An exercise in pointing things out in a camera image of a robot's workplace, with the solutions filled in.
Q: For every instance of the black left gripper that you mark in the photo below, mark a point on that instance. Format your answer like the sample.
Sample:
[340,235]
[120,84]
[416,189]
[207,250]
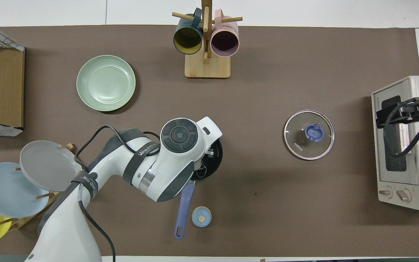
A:
[210,153]

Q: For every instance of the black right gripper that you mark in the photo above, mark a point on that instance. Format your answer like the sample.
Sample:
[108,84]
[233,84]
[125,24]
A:
[391,107]

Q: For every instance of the white vermicelli bundle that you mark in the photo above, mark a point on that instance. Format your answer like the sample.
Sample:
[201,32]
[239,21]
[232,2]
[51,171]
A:
[201,170]

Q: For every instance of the glass lid with blue knob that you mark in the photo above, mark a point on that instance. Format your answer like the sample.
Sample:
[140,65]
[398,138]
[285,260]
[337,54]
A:
[313,133]

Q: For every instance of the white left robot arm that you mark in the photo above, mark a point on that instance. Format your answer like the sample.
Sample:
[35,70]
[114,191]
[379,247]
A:
[173,163]

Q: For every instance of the pale green plate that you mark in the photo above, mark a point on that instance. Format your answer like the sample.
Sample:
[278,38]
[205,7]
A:
[106,83]

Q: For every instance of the grey plate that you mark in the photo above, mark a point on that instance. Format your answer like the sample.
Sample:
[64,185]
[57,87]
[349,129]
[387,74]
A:
[46,163]

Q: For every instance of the wooden plate rack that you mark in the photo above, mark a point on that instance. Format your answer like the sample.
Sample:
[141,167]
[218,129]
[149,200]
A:
[20,222]

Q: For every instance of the light blue plate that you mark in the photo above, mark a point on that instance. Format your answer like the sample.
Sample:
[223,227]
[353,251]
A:
[6,191]

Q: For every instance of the small round blue jar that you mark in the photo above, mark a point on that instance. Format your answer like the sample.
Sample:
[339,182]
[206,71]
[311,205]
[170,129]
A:
[201,217]

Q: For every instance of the wooden mug tree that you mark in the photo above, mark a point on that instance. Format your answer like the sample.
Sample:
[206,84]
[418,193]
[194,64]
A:
[207,69]

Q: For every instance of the beige toaster oven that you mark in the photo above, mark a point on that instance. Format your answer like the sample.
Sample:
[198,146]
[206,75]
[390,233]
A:
[413,189]

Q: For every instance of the brown table mat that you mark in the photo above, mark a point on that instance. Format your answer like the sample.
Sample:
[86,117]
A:
[286,203]

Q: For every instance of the pink mug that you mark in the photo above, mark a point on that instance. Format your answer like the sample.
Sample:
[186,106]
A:
[224,42]

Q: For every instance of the dark teal mug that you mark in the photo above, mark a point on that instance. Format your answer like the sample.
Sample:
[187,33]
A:
[187,38]

